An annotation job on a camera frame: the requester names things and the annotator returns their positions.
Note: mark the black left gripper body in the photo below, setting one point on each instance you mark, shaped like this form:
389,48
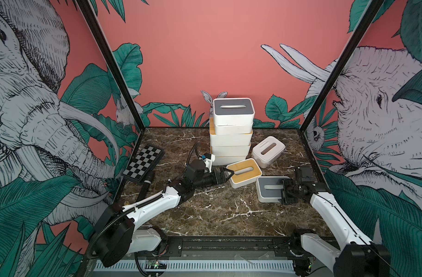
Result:
210,179

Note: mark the white box grey lid back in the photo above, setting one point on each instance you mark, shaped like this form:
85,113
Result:
233,111

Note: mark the black white checkerboard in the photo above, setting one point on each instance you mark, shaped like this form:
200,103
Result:
143,163

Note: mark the black right frame post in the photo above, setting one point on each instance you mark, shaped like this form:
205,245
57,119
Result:
365,21

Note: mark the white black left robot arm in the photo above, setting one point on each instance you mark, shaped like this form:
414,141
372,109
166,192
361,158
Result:
118,231

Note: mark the narrow white box bamboo lid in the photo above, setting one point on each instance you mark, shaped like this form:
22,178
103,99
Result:
222,130

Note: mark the black left frame post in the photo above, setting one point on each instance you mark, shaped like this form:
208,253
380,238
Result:
95,28

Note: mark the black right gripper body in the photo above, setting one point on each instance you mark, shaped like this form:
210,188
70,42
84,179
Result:
290,193

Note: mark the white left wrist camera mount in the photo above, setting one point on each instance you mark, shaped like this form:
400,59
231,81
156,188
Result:
208,159

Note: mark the black frame post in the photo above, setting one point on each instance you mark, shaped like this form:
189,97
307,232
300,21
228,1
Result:
365,21
95,28

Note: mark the white box yellow wood lid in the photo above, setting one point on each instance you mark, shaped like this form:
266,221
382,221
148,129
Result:
224,161

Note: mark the white box bamboo lid corner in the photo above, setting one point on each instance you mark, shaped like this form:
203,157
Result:
228,140

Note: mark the white ribbed cable duct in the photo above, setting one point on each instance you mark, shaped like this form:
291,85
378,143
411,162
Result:
277,266

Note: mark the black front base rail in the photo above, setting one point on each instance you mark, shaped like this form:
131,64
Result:
231,246

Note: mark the pink white drip tissue box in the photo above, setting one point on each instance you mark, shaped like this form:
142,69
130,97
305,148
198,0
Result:
267,151

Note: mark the white box grey lid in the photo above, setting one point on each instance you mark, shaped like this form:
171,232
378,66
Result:
269,188
233,111

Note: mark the small white box bamboo lid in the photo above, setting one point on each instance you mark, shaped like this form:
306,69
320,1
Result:
245,172

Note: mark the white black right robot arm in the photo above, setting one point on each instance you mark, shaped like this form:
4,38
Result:
356,254

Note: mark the large white box bamboo lid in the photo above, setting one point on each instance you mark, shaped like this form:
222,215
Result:
230,151

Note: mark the white box grey lid front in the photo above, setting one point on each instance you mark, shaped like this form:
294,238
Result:
269,188

